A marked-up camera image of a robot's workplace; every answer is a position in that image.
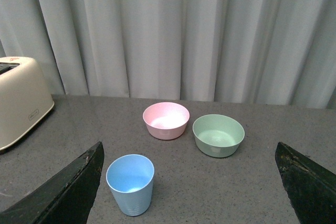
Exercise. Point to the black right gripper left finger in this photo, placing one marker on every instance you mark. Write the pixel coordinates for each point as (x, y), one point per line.
(65, 198)

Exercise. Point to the cream toaster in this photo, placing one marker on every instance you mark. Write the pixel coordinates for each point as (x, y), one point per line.
(25, 98)

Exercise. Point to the white curtain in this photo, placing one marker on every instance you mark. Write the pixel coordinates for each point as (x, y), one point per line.
(243, 51)

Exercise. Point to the pink plastic bowl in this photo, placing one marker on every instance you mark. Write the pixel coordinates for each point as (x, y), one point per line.
(166, 120)

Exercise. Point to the green plastic bowl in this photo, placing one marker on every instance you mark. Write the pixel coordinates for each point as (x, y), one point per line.
(217, 135)

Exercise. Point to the light blue plastic cup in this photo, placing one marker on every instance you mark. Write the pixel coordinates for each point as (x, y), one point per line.
(130, 179)

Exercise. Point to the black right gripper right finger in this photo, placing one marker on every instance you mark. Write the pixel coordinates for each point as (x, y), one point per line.
(309, 186)

